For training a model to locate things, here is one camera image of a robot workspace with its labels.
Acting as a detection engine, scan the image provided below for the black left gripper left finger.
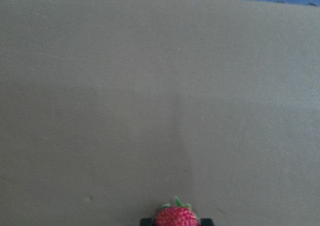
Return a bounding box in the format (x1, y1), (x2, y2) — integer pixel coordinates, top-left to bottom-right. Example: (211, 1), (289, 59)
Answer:
(139, 218), (154, 226)

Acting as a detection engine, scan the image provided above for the red strawberry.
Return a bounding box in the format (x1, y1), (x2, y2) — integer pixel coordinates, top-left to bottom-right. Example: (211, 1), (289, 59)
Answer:
(153, 196), (200, 226)

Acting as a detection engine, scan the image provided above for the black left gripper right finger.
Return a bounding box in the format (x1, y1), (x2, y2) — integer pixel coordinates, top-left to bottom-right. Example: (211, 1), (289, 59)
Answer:
(200, 218), (214, 226)

